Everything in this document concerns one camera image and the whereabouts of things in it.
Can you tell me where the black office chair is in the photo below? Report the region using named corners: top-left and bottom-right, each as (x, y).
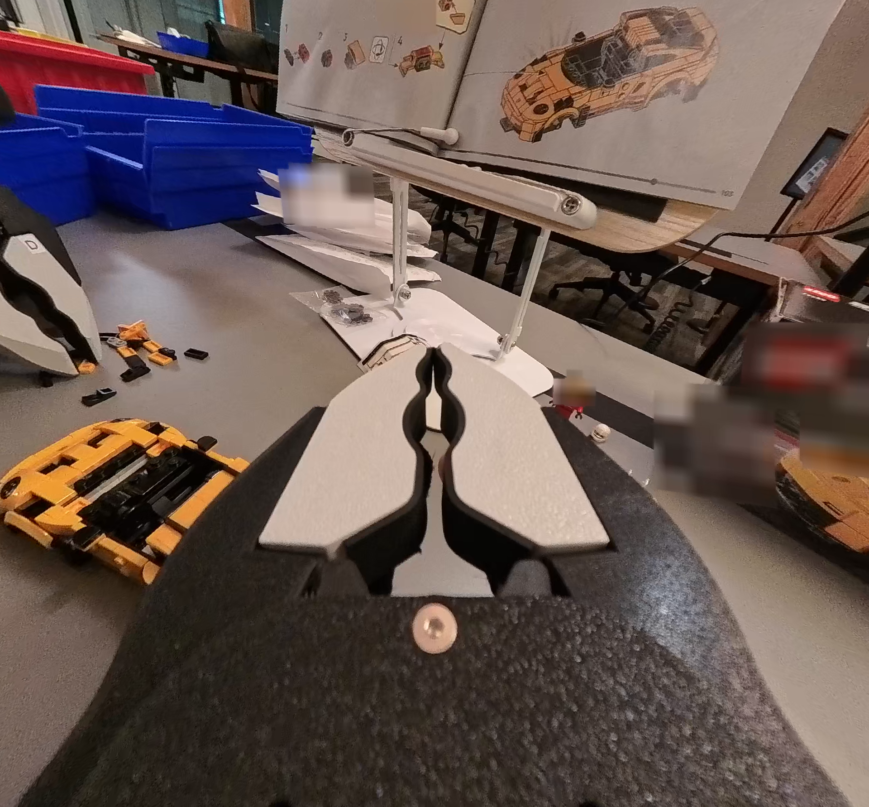
top-left (550, 264), bottom-right (663, 334)
top-left (431, 202), bottom-right (503, 266)

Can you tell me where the white wooden book stand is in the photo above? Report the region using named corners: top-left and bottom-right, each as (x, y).
top-left (309, 120), bottom-right (726, 398)

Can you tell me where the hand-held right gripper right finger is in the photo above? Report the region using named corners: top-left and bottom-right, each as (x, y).
top-left (432, 342), bottom-right (611, 596)

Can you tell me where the orange lego car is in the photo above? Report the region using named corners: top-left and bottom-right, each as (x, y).
top-left (0, 418), bottom-right (251, 585)

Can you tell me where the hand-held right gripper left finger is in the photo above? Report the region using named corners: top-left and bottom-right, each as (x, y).
top-left (258, 344), bottom-right (435, 597)

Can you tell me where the black coiled cable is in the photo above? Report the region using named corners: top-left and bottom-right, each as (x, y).
top-left (628, 226), bottom-right (869, 354)

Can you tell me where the small black screen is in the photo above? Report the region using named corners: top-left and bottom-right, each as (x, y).
top-left (781, 128), bottom-right (850, 200)

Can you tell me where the lego instruction booklet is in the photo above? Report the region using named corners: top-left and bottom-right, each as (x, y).
top-left (275, 0), bottom-right (863, 211)

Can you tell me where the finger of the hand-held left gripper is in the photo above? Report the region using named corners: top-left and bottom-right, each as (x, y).
top-left (0, 293), bottom-right (87, 378)
top-left (2, 233), bottom-right (104, 364)

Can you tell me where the lego sticker sheet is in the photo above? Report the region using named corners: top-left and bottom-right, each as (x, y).
top-left (360, 331), bottom-right (432, 373)

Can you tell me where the black lego box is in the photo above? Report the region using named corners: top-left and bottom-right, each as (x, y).
top-left (774, 277), bottom-right (869, 553)

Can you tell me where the small blue plastic bin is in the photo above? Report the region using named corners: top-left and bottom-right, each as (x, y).
top-left (158, 30), bottom-right (210, 59)

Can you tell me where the red plastic bin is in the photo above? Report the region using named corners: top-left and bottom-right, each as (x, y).
top-left (0, 31), bottom-right (156, 116)

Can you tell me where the pile of orange black lego pieces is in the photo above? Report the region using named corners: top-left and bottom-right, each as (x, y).
top-left (98, 320), bottom-right (179, 383)

